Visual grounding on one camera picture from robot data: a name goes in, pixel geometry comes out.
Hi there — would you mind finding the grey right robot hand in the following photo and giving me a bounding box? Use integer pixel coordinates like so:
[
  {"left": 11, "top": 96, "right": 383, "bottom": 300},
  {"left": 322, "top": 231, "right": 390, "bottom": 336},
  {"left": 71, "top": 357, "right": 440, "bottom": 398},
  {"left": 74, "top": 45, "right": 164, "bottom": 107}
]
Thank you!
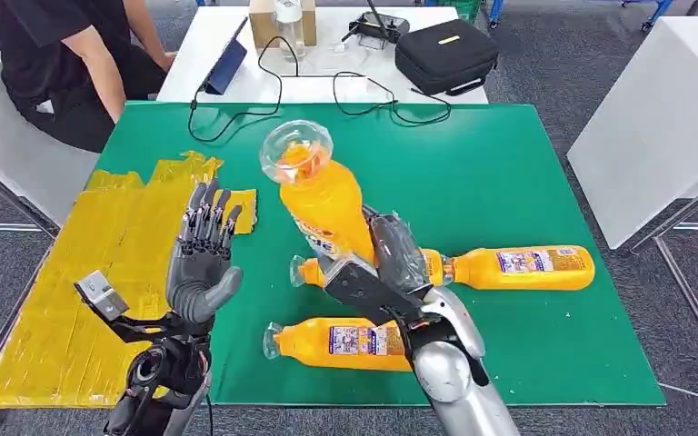
[{"left": 361, "top": 204, "right": 435, "bottom": 297}]

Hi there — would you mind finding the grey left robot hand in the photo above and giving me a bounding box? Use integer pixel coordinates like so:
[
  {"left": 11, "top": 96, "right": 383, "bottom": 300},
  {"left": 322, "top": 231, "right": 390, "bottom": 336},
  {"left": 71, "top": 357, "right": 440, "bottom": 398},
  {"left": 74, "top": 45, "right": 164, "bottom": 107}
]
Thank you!
[{"left": 165, "top": 177, "right": 245, "bottom": 327}]

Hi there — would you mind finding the orange drink bottle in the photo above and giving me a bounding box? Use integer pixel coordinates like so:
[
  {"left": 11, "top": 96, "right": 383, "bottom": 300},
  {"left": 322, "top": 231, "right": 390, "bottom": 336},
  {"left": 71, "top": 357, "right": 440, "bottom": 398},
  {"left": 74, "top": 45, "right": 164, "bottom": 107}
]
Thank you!
[
  {"left": 257, "top": 119, "right": 381, "bottom": 266},
  {"left": 288, "top": 247, "right": 454, "bottom": 290},
  {"left": 447, "top": 243, "right": 598, "bottom": 293},
  {"left": 262, "top": 317, "right": 414, "bottom": 373}
]

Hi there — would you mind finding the yellow plastic sheet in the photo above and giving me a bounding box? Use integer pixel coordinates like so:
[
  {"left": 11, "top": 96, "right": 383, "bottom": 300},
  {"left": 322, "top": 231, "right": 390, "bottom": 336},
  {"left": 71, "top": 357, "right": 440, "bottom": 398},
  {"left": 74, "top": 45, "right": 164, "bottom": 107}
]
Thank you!
[{"left": 0, "top": 150, "right": 259, "bottom": 411}]

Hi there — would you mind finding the green table mat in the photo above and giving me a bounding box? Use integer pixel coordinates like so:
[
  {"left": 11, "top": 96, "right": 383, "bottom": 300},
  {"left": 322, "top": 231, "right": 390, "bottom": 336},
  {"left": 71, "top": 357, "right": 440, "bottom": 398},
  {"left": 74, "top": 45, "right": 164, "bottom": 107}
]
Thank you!
[{"left": 95, "top": 100, "right": 667, "bottom": 408}]

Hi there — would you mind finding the black carry case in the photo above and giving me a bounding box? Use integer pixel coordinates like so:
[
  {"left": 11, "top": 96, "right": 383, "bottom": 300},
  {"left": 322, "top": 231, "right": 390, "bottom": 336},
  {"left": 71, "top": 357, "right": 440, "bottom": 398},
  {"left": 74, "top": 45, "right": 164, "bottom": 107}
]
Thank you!
[{"left": 393, "top": 17, "right": 502, "bottom": 98}]

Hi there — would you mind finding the dark blue tablet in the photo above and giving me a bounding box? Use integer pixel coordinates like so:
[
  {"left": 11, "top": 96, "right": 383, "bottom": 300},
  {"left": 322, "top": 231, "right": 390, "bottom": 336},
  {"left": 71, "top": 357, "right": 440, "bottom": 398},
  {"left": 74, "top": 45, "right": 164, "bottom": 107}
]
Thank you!
[{"left": 200, "top": 15, "right": 250, "bottom": 97}]

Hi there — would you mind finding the black remote controller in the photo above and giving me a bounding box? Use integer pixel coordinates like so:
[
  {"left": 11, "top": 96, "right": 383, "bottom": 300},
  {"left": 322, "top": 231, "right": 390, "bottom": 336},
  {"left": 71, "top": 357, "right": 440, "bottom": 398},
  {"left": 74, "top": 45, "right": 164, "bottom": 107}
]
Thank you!
[{"left": 341, "top": 0, "right": 413, "bottom": 47}]

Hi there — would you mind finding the clear plastic bottle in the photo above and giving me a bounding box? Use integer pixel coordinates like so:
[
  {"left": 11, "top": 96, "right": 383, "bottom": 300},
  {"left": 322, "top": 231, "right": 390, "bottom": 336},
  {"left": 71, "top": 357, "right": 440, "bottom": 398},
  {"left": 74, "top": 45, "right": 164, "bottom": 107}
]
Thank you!
[{"left": 273, "top": 0, "right": 307, "bottom": 60}]

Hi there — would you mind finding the green crate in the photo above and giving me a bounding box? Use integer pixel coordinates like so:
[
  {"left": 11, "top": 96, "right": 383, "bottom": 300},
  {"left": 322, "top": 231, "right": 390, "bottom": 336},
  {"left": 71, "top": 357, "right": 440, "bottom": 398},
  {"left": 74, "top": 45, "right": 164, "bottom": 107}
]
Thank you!
[{"left": 438, "top": 0, "right": 484, "bottom": 25}]

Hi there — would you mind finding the cardboard box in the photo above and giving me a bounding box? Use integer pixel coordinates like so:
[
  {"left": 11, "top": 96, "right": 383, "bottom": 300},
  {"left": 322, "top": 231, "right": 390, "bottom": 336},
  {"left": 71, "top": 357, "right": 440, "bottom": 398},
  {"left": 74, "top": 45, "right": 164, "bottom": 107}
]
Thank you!
[{"left": 247, "top": 0, "right": 319, "bottom": 50}]

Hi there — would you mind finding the person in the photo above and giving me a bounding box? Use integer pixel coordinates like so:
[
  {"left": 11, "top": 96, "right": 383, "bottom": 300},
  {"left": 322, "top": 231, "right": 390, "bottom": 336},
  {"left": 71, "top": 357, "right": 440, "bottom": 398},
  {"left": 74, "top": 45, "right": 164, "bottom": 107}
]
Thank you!
[{"left": 0, "top": 0, "right": 177, "bottom": 155}]

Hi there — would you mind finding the white side table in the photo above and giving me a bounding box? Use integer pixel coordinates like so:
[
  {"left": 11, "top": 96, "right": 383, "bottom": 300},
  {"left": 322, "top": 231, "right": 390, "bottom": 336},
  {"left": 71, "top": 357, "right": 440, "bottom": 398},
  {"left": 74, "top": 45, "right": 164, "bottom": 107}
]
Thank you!
[{"left": 566, "top": 15, "right": 698, "bottom": 382}]

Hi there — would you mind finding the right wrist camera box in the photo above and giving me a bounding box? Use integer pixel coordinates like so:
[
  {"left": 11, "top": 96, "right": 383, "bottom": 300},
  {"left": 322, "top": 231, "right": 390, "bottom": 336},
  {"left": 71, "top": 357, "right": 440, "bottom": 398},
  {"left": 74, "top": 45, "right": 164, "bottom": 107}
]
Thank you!
[{"left": 322, "top": 254, "right": 430, "bottom": 327}]

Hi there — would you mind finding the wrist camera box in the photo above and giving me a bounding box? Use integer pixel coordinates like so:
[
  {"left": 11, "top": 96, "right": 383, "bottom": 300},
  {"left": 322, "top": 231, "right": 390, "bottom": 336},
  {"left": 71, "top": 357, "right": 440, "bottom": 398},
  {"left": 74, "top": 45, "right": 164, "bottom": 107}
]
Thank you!
[
  {"left": 322, "top": 254, "right": 430, "bottom": 327},
  {"left": 73, "top": 270, "right": 131, "bottom": 323}
]

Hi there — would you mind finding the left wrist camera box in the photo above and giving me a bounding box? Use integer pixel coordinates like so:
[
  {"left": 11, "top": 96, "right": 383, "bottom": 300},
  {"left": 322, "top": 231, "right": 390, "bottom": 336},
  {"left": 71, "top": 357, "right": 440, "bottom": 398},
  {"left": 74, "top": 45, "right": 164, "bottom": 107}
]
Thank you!
[{"left": 73, "top": 270, "right": 131, "bottom": 323}]

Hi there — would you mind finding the black looped cable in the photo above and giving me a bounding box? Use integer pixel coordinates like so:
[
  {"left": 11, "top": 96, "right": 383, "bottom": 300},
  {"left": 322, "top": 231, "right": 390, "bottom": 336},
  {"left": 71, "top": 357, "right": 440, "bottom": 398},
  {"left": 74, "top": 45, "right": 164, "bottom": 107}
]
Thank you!
[{"left": 331, "top": 70, "right": 454, "bottom": 128}]

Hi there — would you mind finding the black tablet cable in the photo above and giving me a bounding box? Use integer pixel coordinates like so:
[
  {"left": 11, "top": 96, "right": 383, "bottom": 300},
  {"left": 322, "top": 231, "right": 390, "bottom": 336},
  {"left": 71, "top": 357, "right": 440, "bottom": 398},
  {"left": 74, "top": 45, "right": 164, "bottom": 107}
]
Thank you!
[{"left": 186, "top": 35, "right": 302, "bottom": 145}]

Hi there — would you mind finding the blue metal frame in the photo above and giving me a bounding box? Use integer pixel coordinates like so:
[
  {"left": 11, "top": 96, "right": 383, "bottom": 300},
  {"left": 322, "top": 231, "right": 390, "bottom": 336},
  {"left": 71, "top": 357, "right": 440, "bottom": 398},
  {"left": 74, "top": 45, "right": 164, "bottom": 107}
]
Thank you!
[{"left": 486, "top": 0, "right": 676, "bottom": 33}]

